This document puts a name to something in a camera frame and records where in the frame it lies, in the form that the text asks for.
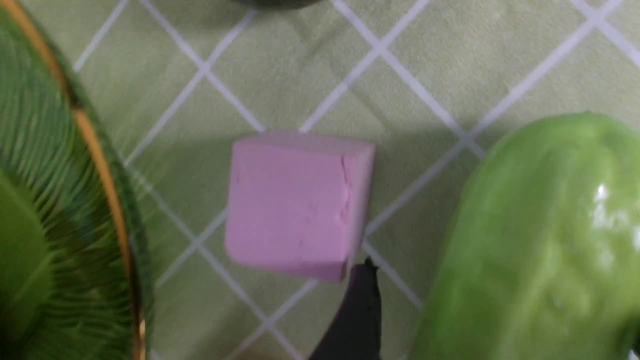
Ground green glass leaf plate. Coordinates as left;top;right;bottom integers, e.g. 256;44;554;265
1;0;154;360

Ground green toy bitter gourd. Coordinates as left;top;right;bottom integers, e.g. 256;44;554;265
407;112;639;360

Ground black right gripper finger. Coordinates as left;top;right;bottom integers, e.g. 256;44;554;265
309;256;382;360

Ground green checked tablecloth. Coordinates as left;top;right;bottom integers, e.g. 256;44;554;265
23;0;640;360

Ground purple toy mangosteen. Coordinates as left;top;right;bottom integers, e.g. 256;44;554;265
232;0;320;10

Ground lilac foam cube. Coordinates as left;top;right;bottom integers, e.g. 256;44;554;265
224;131;377;282

